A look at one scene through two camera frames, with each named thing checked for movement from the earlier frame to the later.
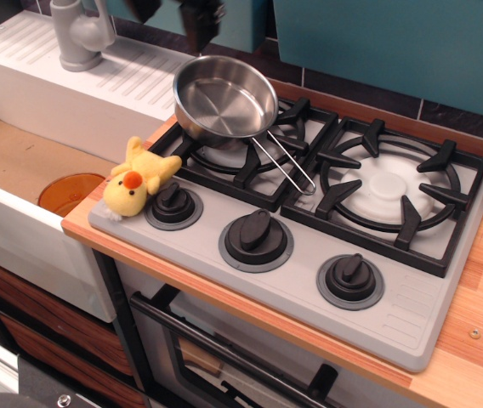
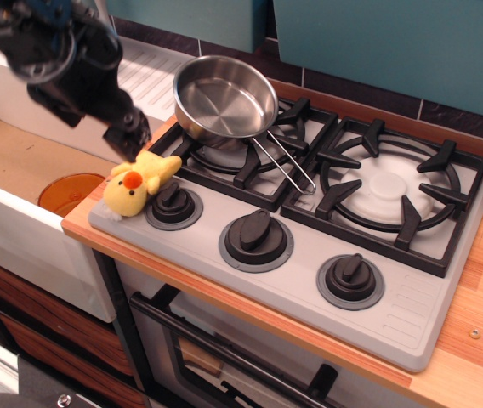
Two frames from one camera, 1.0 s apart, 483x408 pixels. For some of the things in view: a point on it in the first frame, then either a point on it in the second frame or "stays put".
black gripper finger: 202,19 → 90,87
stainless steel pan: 221,101 stays put
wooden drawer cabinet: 58,336 stays put
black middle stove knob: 256,243 stays put
